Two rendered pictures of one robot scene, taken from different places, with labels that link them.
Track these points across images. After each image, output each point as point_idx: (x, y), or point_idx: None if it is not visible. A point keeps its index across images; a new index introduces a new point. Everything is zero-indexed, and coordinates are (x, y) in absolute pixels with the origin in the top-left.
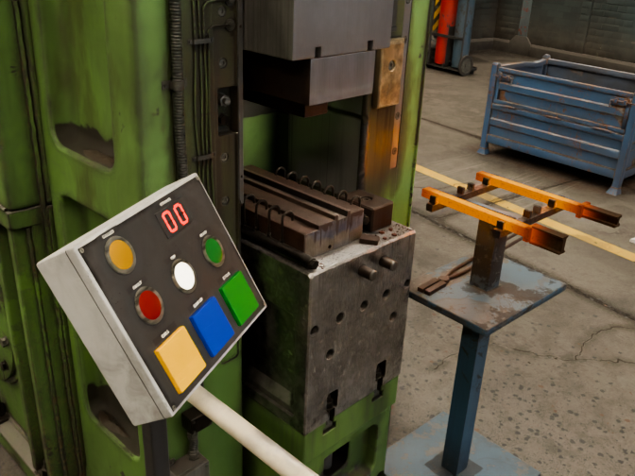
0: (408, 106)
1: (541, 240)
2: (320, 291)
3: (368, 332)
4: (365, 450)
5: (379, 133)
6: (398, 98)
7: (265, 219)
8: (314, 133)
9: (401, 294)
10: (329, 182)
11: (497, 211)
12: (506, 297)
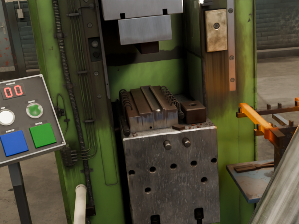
0: (243, 52)
1: (273, 138)
2: (132, 150)
3: (180, 185)
4: None
5: (215, 68)
6: (225, 46)
7: (126, 109)
8: (192, 69)
9: (209, 166)
10: (197, 98)
11: (284, 121)
12: None
